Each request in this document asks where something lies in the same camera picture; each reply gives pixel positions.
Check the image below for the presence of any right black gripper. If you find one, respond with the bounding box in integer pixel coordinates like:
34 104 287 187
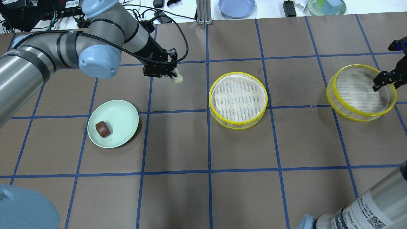
373 37 407 92

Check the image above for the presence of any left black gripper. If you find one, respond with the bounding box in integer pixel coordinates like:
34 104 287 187
142 43 178 79

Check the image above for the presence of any white steamed bun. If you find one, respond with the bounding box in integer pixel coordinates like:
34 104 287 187
172 74 183 84

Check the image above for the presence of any yellow steamer basket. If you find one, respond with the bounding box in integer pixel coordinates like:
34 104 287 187
208 72 268 129
325 64 397 122

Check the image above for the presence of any brown bun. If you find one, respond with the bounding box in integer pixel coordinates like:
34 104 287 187
95 121 112 138

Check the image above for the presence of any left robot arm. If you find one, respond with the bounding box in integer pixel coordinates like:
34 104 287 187
0 0 183 126

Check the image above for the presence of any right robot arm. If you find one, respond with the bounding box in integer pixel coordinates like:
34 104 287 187
297 56 407 229

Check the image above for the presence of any light green plate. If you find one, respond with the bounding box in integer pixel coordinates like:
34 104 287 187
87 100 139 149

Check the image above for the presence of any blue plate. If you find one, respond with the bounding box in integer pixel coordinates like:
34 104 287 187
218 0 256 19

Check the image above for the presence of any green plate with blocks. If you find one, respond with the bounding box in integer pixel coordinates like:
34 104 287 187
307 0 347 16

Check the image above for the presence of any black power adapter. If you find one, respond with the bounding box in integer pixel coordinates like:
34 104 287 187
283 0 297 17

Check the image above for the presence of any aluminium frame post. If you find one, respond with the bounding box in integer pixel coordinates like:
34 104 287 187
196 0 213 25

